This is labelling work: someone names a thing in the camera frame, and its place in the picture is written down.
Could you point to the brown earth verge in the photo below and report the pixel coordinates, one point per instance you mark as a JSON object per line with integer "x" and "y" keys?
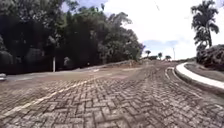
{"x": 116, "y": 63}

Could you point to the brown brick road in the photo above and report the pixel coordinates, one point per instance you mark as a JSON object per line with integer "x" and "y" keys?
{"x": 116, "y": 100}

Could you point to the small distant tree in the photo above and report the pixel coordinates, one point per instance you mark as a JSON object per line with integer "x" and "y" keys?
{"x": 147, "y": 52}
{"x": 167, "y": 57}
{"x": 160, "y": 55}

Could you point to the wood of trees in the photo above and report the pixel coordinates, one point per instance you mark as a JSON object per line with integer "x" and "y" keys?
{"x": 83, "y": 36}

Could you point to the thin distant pole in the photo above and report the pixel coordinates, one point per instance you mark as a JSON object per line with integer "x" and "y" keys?
{"x": 173, "y": 53}

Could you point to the white curved kerb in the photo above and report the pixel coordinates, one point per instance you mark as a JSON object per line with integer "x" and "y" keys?
{"x": 200, "y": 78}

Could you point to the dark bush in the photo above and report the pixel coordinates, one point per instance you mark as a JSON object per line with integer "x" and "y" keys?
{"x": 211, "y": 56}

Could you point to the tall palm tree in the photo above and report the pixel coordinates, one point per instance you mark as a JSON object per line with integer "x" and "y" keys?
{"x": 205, "y": 20}

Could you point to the short pale post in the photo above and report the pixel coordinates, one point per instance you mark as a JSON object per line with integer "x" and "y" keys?
{"x": 54, "y": 64}

